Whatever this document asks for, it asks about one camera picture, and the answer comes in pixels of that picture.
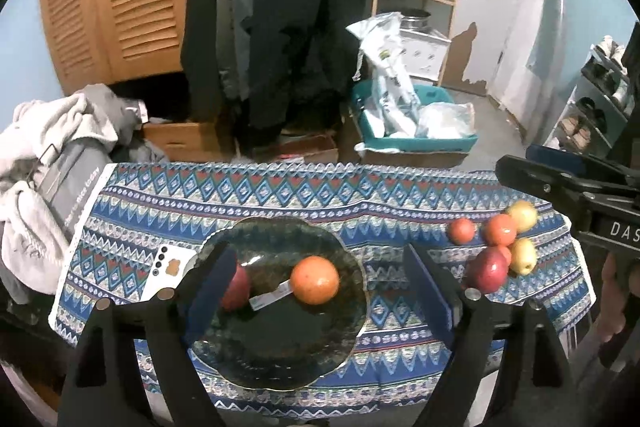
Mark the grey hanging jacket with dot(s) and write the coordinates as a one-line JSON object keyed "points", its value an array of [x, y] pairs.
{"points": [[235, 7]]}

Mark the white phone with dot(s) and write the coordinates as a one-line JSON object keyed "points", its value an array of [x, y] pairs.
{"points": [[162, 272]]}

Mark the pile of grey clothes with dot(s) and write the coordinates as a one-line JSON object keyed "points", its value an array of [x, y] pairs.
{"points": [[30, 187]]}

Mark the tan shoe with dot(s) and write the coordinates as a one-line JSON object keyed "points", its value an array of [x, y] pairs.
{"points": [[575, 132]]}

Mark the person's right hand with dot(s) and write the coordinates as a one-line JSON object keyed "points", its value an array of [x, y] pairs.
{"points": [[607, 302]]}

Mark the teal plastic basket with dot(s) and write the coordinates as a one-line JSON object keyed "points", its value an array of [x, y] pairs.
{"points": [[420, 144]]}

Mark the shoe rack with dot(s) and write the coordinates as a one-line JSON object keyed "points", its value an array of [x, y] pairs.
{"points": [[600, 97]]}

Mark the blue patterned tablecloth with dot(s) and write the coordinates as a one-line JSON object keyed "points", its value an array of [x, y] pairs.
{"points": [[300, 197]]}

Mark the white printed plastic bag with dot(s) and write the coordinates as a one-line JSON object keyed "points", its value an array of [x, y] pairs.
{"points": [[387, 67]]}

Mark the small red tangerine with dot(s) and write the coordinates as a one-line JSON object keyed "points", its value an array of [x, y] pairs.
{"points": [[461, 230]]}

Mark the dark glass plate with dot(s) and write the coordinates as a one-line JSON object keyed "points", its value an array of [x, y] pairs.
{"points": [[280, 342]]}

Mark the white paper label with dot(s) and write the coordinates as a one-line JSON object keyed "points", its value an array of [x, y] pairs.
{"points": [[270, 298]]}

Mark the large orange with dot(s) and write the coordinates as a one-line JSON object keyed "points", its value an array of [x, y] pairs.
{"points": [[315, 281], [500, 229]]}

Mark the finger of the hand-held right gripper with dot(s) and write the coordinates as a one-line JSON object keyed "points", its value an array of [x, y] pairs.
{"points": [[557, 158], [540, 177]]}

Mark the clear plastic bag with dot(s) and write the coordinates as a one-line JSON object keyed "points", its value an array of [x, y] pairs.
{"points": [[447, 119]]}

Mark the wooden drawer box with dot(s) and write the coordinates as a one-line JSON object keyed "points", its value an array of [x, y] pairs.
{"points": [[185, 139]]}

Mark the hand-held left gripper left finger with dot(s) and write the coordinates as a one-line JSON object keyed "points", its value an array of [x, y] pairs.
{"points": [[212, 292]]}

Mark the brown cardboard box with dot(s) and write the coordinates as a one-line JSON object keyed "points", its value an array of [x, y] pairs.
{"points": [[415, 158]]}

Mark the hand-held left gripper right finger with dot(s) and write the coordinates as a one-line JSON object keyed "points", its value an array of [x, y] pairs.
{"points": [[430, 289]]}

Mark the red apple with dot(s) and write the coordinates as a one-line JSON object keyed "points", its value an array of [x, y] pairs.
{"points": [[237, 289], [487, 271]]}

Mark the dark grey garment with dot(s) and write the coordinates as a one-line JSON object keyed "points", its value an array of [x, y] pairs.
{"points": [[115, 107]]}

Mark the flat cardboard box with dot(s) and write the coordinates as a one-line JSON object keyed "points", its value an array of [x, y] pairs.
{"points": [[310, 149]]}

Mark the black hanging coat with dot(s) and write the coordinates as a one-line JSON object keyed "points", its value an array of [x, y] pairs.
{"points": [[305, 32]]}

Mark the yellow apple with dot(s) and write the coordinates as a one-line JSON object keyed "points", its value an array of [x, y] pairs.
{"points": [[524, 257], [523, 214]]}

